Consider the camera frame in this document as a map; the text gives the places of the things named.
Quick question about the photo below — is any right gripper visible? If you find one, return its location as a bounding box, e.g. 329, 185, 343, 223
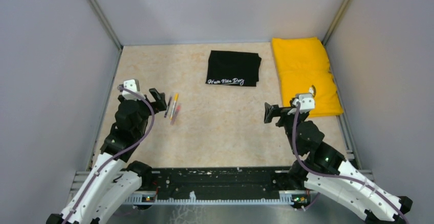
264, 100, 308, 154

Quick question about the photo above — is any white yellow marker pen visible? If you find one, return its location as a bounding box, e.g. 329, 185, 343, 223
169, 93, 179, 120

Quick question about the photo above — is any thin pink pen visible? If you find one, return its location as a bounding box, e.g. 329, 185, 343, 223
170, 105, 181, 125

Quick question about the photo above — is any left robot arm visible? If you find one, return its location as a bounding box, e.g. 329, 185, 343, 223
46, 86, 167, 223

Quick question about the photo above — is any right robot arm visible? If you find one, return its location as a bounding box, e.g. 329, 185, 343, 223
264, 103, 413, 223

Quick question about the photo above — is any yellow folded t-shirt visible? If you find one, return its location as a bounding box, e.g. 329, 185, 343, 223
271, 37, 344, 117

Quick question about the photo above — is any black folded t-shirt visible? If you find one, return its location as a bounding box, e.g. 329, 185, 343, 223
205, 50, 262, 87

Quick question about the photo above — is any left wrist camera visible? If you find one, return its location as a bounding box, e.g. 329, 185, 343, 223
117, 79, 144, 100

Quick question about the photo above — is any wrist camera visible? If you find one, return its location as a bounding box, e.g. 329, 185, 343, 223
288, 93, 315, 115
117, 79, 144, 100

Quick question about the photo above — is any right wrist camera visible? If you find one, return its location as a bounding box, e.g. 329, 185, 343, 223
288, 93, 315, 115

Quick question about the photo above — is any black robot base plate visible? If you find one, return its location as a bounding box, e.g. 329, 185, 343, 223
115, 166, 323, 203

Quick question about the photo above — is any aluminium frame rail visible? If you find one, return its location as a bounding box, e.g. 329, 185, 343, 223
71, 170, 378, 206

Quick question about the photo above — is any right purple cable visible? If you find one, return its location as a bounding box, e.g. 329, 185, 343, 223
292, 102, 411, 224

